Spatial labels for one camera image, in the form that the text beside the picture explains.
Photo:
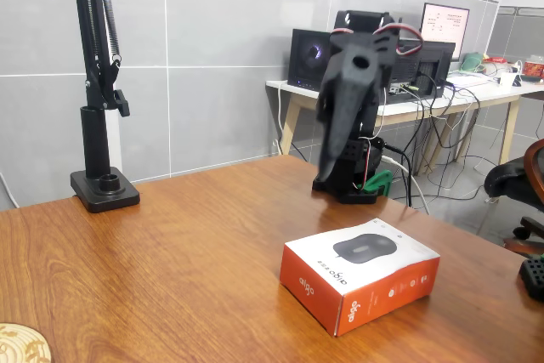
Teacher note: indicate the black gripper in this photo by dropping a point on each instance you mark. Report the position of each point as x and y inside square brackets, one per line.
[349, 82]

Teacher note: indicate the white orange mouse box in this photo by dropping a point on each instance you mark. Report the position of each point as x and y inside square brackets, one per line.
[361, 278]

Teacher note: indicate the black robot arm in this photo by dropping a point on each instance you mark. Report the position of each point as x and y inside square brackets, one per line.
[353, 154]

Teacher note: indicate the black idle arm base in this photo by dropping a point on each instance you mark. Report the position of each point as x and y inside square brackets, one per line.
[533, 276]

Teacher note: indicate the small white box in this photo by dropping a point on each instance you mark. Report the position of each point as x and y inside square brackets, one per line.
[506, 79]

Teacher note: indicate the red box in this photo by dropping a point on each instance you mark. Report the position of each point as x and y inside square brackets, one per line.
[533, 69]

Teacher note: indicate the black computer case with fan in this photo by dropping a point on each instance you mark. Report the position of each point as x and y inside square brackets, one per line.
[306, 65]

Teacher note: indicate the white desk with wooden legs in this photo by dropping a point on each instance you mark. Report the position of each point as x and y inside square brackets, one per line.
[408, 109]

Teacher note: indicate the green table clamp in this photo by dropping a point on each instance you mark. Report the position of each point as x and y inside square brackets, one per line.
[378, 182]

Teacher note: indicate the open black computer case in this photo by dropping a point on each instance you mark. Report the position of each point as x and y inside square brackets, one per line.
[408, 67]

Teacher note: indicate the computer monitor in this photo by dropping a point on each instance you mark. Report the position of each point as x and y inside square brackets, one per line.
[446, 23]

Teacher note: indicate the green item on desk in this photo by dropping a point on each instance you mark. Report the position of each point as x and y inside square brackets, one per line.
[472, 62]

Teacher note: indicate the black office chair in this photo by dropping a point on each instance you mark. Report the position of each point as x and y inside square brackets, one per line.
[510, 180]

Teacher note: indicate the black stand clamp base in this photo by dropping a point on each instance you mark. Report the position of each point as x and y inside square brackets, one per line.
[95, 159]

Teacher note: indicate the round wooden coaster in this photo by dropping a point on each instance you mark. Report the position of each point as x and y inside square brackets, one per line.
[21, 346]

